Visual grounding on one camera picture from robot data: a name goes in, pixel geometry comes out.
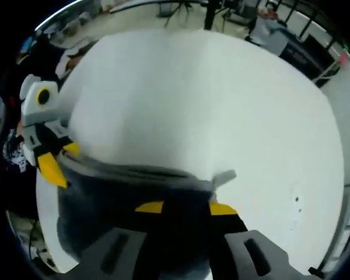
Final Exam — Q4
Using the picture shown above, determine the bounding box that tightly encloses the grey towel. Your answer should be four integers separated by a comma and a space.
55, 153, 237, 263

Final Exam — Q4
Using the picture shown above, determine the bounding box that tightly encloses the black monitor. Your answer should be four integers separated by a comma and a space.
279, 34, 339, 86

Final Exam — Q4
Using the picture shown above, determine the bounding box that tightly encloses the black floor stand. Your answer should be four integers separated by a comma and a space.
163, 0, 224, 30

